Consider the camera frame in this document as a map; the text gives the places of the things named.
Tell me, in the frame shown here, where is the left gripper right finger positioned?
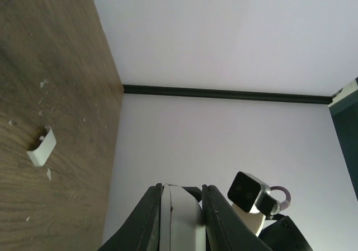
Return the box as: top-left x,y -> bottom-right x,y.
202,184 -> 270,251

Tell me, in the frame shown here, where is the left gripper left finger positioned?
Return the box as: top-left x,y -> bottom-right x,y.
99,183 -> 163,251

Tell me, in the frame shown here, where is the white battery cover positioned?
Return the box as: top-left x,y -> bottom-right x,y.
27,125 -> 56,167

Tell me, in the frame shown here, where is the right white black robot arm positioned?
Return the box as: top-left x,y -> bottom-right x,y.
258,214 -> 313,251

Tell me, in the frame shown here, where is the white remote control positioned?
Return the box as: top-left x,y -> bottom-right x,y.
159,184 -> 206,251

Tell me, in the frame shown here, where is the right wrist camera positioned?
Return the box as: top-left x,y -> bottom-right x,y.
227,171 -> 280,235

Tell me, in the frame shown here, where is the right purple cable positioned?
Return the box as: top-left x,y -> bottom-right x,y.
270,186 -> 292,211

